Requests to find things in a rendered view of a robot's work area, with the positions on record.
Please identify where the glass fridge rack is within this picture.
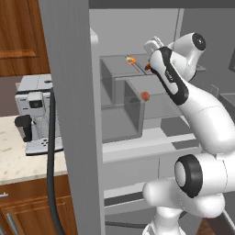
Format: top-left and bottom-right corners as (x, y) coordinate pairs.
(99, 53), (207, 79)

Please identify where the reddish brown round food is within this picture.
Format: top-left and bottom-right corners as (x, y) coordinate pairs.
(140, 91), (151, 102)

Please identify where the grey fridge door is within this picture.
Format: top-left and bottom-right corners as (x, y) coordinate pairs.
(38, 0), (106, 235)

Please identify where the silver cupboard door handle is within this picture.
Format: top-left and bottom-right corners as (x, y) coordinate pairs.
(6, 212), (18, 235)

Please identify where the orange food piece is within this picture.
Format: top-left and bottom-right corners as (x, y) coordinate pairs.
(125, 55), (138, 66)

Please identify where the wooden drawer front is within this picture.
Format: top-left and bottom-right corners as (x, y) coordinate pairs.
(0, 174), (72, 206)

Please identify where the grey fridge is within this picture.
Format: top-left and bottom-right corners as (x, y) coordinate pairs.
(88, 0), (235, 235)

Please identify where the grey fridge door shelf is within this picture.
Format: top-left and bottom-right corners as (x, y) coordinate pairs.
(218, 92), (235, 116)

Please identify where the dark grey fridge door handle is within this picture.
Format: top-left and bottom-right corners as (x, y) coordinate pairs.
(46, 86), (67, 235)

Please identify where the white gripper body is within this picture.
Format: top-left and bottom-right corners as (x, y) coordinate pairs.
(143, 35), (165, 55)

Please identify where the wooden wall cupboard door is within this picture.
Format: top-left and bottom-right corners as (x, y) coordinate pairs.
(0, 0), (51, 78)

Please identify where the wooden base cupboard door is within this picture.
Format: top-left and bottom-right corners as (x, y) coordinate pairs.
(0, 196), (78, 235)

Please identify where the white coffee machine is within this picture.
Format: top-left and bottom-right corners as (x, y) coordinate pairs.
(14, 73), (64, 157)

